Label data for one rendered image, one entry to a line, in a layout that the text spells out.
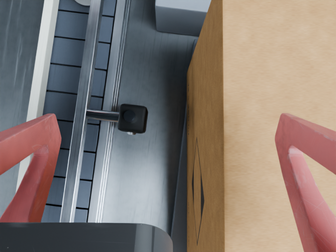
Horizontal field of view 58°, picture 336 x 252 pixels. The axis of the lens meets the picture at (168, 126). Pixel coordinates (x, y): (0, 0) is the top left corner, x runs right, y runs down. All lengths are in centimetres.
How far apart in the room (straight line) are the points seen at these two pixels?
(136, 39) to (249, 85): 33
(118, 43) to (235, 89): 29
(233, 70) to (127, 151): 31
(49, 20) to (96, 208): 25
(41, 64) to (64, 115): 7
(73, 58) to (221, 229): 33
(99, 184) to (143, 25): 25
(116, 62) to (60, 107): 10
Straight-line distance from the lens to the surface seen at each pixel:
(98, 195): 43
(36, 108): 42
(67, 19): 47
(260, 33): 20
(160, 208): 48
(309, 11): 21
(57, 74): 45
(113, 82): 43
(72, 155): 35
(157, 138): 47
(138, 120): 33
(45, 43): 43
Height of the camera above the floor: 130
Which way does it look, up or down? 86 degrees down
